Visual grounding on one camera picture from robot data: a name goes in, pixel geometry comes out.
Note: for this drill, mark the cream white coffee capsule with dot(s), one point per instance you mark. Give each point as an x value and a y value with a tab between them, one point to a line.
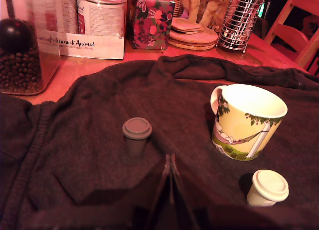
269	186

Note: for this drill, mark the glass jar of coffee beans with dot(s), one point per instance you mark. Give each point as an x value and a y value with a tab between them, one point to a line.
22	70

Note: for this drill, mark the yellow hammock print mug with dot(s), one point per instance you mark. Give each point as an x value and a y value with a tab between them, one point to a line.
244	135

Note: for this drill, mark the dark brown knitted cloth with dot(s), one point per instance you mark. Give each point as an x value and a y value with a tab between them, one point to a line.
99	115

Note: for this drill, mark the white printed cardboard tray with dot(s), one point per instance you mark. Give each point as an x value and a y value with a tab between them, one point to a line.
99	47

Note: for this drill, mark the small cork coaster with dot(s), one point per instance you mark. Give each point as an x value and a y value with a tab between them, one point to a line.
185	23
197	32

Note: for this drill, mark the floral tissue box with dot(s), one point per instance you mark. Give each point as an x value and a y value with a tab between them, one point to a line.
149	23

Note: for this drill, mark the orange tabby cat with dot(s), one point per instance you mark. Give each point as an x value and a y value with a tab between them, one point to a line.
211	8

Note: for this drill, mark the wooden chair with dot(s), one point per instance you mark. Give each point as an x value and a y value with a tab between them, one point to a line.
286	32

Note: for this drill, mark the black round ball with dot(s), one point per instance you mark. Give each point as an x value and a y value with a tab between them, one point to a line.
15	34

